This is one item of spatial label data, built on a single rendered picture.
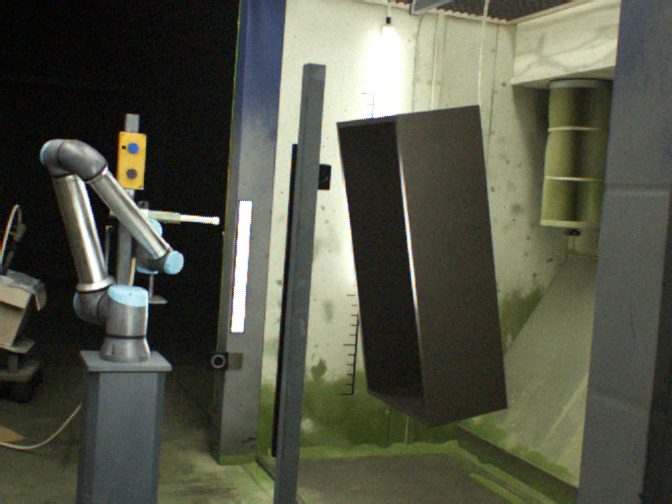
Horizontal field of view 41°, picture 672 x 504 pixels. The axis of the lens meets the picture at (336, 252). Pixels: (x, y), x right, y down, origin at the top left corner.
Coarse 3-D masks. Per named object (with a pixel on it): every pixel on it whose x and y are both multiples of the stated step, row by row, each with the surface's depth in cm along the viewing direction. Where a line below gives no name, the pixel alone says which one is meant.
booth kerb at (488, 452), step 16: (464, 432) 467; (464, 448) 466; (480, 448) 451; (496, 448) 437; (496, 464) 436; (512, 464) 424; (528, 464) 411; (528, 480) 411; (544, 480) 399; (560, 480) 388; (560, 496) 388; (576, 496) 378
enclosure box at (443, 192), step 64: (384, 128) 390; (448, 128) 335; (384, 192) 393; (448, 192) 337; (384, 256) 396; (448, 256) 339; (384, 320) 398; (448, 320) 342; (384, 384) 401; (448, 384) 344
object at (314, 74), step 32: (320, 64) 228; (320, 96) 229; (320, 128) 229; (288, 288) 233; (288, 320) 232; (288, 352) 231; (288, 384) 231; (288, 416) 232; (288, 448) 233; (288, 480) 233
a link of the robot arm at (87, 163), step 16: (64, 144) 326; (80, 144) 326; (64, 160) 324; (80, 160) 323; (96, 160) 325; (80, 176) 326; (96, 176) 326; (112, 176) 333; (112, 192) 333; (112, 208) 337; (128, 208) 338; (128, 224) 341; (144, 224) 344; (144, 240) 347; (160, 240) 351; (160, 256) 352; (176, 256) 355; (176, 272) 357
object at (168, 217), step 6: (114, 216) 390; (150, 216) 395; (156, 216) 396; (162, 216) 397; (168, 216) 398; (174, 216) 399; (180, 216) 400; (186, 216) 402; (192, 216) 404; (168, 222) 399; (174, 222) 399; (180, 222) 400; (204, 222) 406; (210, 222) 407; (216, 222) 407; (132, 240) 394; (132, 246) 394; (132, 252) 395
